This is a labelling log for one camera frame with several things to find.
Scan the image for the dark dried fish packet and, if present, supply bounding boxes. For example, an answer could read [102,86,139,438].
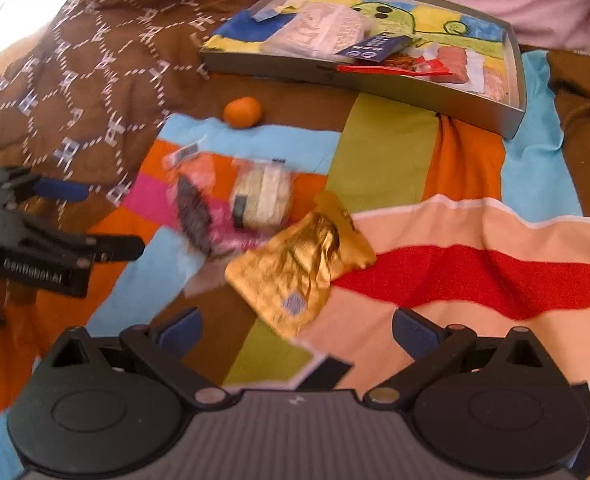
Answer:
[162,141,269,259]

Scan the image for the gold foil pouch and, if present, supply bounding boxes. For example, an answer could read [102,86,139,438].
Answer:
[224,191,376,339]

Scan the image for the clear packet pale crackers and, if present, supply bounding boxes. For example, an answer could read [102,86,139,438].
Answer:
[229,158,294,233]

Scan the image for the small orange mandarin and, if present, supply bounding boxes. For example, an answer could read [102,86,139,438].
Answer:
[222,96,263,129]

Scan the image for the packaged sausages white wrapper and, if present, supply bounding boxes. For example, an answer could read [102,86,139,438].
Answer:
[430,47,508,103]

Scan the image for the red dried meat snack packet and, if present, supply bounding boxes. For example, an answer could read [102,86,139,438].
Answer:
[335,42,453,77]

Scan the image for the blue calcium tablet sachet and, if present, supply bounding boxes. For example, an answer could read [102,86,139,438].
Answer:
[336,34,413,63]

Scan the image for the white translucent snack bag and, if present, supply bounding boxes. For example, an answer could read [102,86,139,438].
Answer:
[260,2,374,62]

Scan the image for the grey tray with frog drawing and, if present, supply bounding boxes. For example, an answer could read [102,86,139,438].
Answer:
[200,0,527,139]

